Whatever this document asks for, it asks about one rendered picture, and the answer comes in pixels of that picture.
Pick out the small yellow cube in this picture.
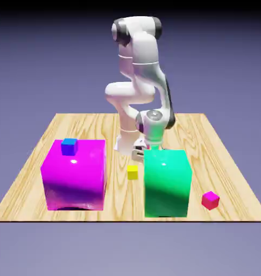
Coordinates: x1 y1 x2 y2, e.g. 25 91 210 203
126 165 139 181

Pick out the small pink cube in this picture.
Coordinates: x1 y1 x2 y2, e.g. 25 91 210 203
201 191 221 211

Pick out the small blue cube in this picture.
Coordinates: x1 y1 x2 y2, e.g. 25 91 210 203
60 138 79 156

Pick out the large magenta box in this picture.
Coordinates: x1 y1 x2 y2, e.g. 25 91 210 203
40 139 107 211

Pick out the large green box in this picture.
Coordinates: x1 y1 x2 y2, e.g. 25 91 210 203
143 149 193 218

